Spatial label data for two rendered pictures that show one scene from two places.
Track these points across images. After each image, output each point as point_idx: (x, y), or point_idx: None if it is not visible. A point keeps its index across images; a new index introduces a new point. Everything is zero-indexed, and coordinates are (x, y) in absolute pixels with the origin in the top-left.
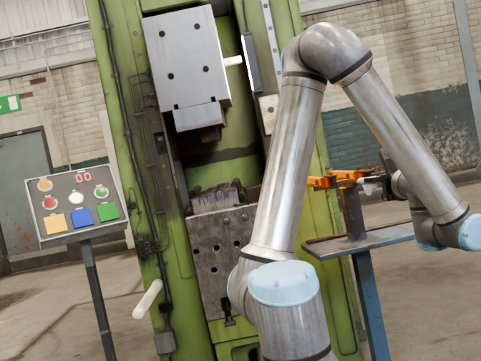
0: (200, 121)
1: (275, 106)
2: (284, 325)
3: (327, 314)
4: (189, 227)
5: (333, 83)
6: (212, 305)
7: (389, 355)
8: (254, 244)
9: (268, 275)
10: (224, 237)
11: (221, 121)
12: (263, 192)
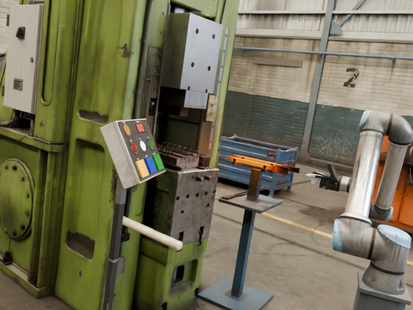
0: (196, 103)
1: (214, 103)
2: (406, 256)
3: None
4: (179, 179)
5: (399, 145)
6: (174, 237)
7: (246, 266)
8: (361, 214)
9: (397, 233)
10: (193, 189)
11: (205, 107)
12: (364, 187)
